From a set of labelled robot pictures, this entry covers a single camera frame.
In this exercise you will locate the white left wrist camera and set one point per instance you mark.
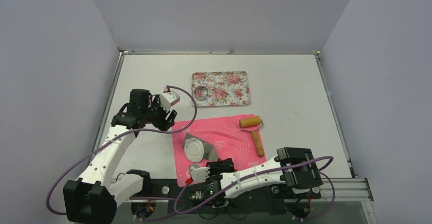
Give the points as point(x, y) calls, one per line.
point(168, 100)

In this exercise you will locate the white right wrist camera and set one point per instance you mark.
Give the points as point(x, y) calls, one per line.
point(198, 173)

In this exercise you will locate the floral rectangular tray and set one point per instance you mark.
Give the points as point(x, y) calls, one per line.
point(226, 88)

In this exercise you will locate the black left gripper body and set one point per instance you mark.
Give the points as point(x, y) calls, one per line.
point(156, 115)

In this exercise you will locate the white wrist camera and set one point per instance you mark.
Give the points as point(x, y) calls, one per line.
point(168, 100)
point(198, 173)

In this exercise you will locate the round metal dough cutter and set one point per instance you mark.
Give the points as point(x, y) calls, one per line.
point(201, 93)

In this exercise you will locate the pink silicone baking mat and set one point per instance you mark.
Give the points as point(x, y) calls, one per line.
point(227, 138)

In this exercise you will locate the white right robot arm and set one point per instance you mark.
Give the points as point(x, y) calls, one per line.
point(293, 173)

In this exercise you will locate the white dough lump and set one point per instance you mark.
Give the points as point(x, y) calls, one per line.
point(193, 149)

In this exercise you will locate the wooden rolling pin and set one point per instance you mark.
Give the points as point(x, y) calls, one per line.
point(253, 125)

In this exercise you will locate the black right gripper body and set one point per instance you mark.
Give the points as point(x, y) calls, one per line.
point(220, 165)

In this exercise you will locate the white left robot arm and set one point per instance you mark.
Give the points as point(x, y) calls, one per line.
point(92, 197)

